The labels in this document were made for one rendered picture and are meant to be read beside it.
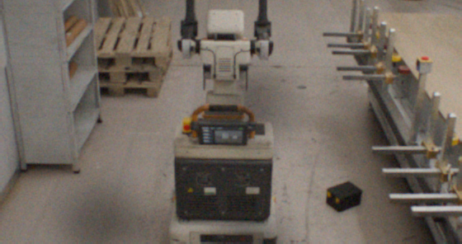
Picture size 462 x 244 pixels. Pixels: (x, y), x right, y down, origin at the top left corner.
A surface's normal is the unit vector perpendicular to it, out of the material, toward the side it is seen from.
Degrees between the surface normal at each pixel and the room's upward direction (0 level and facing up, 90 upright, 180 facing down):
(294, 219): 0
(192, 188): 90
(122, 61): 90
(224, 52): 82
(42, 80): 90
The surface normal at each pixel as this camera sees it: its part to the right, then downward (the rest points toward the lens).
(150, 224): 0.01, -0.91
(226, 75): -0.01, 0.29
